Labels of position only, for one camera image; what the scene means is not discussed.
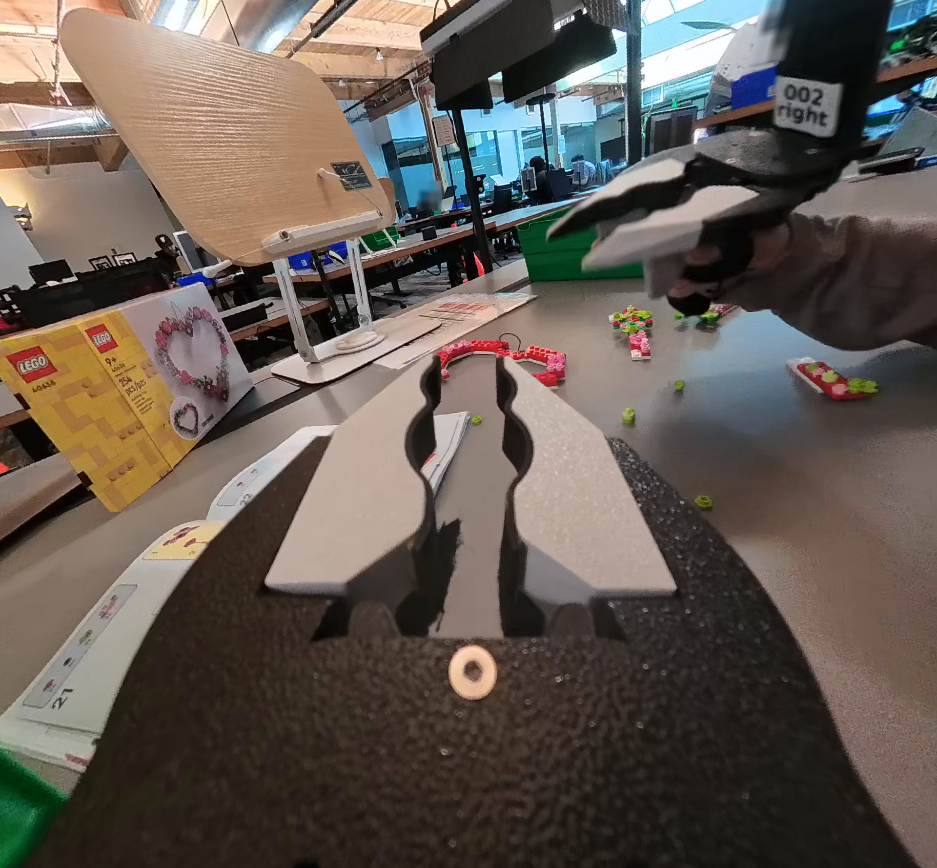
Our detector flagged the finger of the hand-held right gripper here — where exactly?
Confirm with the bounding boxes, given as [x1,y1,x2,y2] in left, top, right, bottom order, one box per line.
[548,158,694,241]
[583,186,760,273]

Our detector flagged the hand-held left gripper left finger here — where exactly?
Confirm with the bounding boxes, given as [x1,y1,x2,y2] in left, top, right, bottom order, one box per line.
[264,355,442,599]

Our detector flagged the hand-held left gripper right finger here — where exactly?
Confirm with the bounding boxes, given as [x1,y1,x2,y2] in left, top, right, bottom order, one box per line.
[496,357,679,600]

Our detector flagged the pink green lego flower cluster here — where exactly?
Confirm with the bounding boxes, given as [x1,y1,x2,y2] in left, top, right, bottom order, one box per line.
[609,305,656,363]

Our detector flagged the red pink lego heart assembly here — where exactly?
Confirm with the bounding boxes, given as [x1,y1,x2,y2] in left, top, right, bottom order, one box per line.
[436,338,569,390]

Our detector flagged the person's right forearm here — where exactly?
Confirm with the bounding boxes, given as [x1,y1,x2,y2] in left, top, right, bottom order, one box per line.
[721,211,937,354]

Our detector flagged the red lego plate with green pieces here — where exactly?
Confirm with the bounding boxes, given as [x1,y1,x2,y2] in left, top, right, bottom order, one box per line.
[786,357,880,401]

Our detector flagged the lego instruction booklet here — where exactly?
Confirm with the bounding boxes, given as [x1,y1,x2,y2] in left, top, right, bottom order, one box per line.
[0,410,471,775]

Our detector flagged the yellow lego box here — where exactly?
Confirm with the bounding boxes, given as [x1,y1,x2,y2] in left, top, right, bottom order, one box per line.
[0,282,255,515]

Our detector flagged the person's right hand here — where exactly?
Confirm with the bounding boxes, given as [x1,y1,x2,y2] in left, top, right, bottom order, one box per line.
[670,216,800,318]

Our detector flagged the green plastic bin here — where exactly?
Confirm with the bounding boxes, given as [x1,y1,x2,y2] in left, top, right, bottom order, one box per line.
[0,745,69,868]
[516,211,647,284]

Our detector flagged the black light stand pole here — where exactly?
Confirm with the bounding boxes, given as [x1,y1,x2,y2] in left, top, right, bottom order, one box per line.
[448,105,488,287]

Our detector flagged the flat paper sheet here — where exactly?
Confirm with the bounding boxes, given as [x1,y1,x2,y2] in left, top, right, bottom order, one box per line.
[372,292,540,372]

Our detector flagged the long wooden desk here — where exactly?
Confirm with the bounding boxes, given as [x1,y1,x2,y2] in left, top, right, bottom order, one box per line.
[262,202,581,299]

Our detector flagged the black and white overhead light box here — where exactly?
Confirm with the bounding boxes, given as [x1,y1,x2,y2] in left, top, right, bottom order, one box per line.
[419,0,632,112]

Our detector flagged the blue storage bin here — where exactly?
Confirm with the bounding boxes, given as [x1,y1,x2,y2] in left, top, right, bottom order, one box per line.
[287,242,350,273]

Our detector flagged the wooden book stand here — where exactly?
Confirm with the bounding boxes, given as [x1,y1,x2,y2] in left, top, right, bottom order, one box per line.
[60,7,396,387]

